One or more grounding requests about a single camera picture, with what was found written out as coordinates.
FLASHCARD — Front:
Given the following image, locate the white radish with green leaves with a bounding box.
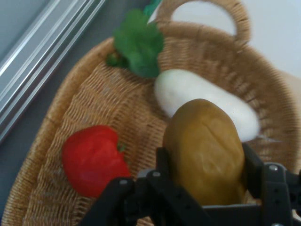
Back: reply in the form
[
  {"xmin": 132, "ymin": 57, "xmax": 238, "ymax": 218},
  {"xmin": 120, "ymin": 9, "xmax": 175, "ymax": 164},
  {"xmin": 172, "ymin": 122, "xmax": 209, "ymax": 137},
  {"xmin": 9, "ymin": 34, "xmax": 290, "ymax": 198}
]
[{"xmin": 106, "ymin": 0, "xmax": 261, "ymax": 142}]

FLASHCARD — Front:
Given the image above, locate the red bell pepper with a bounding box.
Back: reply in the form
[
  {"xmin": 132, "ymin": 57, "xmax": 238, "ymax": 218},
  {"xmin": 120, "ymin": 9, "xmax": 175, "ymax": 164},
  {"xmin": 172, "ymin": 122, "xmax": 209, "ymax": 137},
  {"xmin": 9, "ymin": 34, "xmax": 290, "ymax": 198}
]
[{"xmin": 61, "ymin": 125, "xmax": 131, "ymax": 198}]

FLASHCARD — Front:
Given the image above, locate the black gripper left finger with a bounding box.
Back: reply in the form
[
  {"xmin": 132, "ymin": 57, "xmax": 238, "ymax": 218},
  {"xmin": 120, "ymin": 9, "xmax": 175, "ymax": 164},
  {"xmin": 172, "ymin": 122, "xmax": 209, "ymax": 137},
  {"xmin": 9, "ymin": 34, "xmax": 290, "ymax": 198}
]
[{"xmin": 81, "ymin": 147, "xmax": 212, "ymax": 226}]

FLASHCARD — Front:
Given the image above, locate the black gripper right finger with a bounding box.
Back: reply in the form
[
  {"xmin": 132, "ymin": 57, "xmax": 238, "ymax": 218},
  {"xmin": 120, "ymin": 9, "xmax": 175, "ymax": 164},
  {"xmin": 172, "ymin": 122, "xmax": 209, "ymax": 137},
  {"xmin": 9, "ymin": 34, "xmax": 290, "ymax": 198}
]
[{"xmin": 241, "ymin": 143, "xmax": 301, "ymax": 226}]

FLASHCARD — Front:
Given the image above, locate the woven wicker basket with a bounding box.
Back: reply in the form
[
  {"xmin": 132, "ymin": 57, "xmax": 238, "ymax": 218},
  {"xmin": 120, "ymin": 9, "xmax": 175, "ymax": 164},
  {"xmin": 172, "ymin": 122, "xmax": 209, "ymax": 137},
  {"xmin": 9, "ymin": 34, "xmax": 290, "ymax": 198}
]
[{"xmin": 4, "ymin": 0, "xmax": 301, "ymax": 226}]

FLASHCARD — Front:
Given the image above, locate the brown potato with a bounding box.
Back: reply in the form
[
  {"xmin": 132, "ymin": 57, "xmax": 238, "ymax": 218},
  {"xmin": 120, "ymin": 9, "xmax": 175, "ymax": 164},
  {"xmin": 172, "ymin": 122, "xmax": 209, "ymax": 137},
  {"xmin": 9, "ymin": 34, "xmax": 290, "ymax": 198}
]
[{"xmin": 163, "ymin": 98, "xmax": 247, "ymax": 207}]

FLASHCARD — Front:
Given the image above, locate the aluminium frame rail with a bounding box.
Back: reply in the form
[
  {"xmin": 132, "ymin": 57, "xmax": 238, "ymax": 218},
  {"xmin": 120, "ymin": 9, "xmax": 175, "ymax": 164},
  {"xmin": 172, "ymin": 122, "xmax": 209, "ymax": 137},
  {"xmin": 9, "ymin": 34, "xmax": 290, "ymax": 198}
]
[{"xmin": 0, "ymin": 0, "xmax": 107, "ymax": 145}]

